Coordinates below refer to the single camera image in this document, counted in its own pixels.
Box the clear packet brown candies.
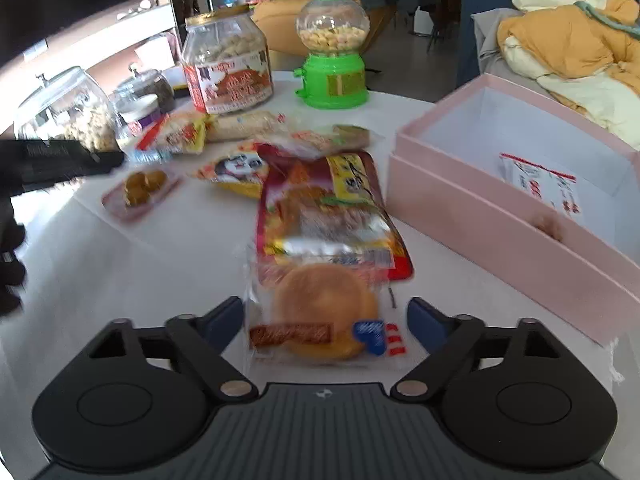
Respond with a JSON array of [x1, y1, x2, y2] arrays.
[[101, 166, 181, 223]]

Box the brown bar clear wrapper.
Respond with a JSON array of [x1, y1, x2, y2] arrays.
[[286, 124, 383, 158]]

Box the red yellow snack packet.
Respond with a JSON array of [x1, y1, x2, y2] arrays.
[[136, 112, 212, 155]]

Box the large red snack bag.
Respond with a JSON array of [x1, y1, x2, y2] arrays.
[[255, 145, 414, 282]]

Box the large glass peanut jar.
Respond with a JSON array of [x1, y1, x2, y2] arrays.
[[14, 66, 119, 153]]

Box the purple paper cup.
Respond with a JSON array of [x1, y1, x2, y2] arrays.
[[117, 93, 162, 146]]

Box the white red packet in box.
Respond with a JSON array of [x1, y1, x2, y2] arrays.
[[499, 153, 585, 226]]

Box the panda yellow snack packet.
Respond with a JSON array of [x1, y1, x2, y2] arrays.
[[191, 151, 268, 200]]

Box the plastic jar with red label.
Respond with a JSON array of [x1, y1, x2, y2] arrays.
[[181, 4, 273, 115]]

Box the orange armchair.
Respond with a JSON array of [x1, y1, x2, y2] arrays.
[[252, 0, 397, 56]]

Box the beige cracker bar packet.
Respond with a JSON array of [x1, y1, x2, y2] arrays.
[[205, 110, 290, 143]]

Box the small glass jar dark contents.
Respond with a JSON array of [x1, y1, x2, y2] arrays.
[[111, 63, 175, 114]]

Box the round cake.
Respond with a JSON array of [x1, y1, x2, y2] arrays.
[[244, 255, 414, 370]]

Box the pink cardboard box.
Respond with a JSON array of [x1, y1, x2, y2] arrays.
[[386, 75, 639, 344]]

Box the orange cream blanket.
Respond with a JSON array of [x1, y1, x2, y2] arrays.
[[496, 0, 639, 148]]

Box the green gumball dispenser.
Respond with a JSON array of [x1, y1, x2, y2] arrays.
[[294, 0, 370, 110]]

